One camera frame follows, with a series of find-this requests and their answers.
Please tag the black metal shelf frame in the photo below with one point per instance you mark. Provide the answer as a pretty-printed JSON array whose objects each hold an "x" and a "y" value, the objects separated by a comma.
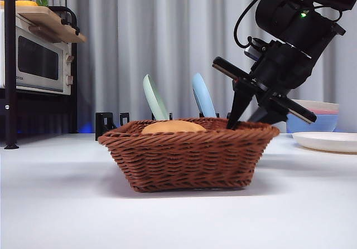
[{"x": 9, "y": 65}]

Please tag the grey curtain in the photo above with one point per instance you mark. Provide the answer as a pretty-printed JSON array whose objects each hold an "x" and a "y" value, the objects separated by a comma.
[{"x": 167, "y": 37}]

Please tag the black plate rack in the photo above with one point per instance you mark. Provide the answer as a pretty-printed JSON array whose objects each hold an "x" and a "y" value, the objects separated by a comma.
[{"x": 104, "y": 123}]

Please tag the cream bowl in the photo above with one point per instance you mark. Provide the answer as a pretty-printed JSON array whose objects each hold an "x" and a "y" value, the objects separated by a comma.
[{"x": 320, "y": 104}]

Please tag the white toaster oven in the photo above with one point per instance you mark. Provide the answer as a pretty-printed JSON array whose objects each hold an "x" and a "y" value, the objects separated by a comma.
[{"x": 36, "y": 62}]

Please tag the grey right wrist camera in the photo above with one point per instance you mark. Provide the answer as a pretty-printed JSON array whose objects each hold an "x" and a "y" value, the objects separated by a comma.
[{"x": 255, "y": 51}]

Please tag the yellow toy food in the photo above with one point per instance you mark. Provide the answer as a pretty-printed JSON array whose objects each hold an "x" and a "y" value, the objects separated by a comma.
[{"x": 26, "y": 3}]

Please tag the pink bowl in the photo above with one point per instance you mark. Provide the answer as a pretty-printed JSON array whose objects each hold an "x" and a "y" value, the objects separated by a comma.
[{"x": 326, "y": 111}]

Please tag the wooden cutting board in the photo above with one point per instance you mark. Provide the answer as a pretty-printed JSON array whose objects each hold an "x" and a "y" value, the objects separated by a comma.
[{"x": 47, "y": 23}]

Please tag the white flat plate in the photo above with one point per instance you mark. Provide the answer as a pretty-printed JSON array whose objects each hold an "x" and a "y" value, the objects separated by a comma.
[{"x": 326, "y": 141}]

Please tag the brown wicker basket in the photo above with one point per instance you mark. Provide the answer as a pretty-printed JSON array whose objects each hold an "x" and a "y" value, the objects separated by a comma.
[{"x": 189, "y": 160}]

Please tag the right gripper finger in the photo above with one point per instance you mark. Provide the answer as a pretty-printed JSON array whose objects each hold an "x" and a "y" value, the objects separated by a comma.
[
  {"x": 240, "y": 104},
  {"x": 259, "y": 116}
]

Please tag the pale green plate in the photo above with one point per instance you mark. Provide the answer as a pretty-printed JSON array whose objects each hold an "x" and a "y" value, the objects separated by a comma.
[{"x": 154, "y": 101}]

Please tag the tan potato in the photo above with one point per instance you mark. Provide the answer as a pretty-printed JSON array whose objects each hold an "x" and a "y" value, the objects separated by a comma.
[{"x": 173, "y": 127}]

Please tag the pale blue plate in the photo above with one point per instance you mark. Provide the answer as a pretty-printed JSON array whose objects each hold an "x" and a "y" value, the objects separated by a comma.
[{"x": 203, "y": 98}]

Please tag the green toy leaf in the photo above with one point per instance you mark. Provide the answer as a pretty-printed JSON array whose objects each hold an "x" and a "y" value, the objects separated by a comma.
[{"x": 42, "y": 1}]

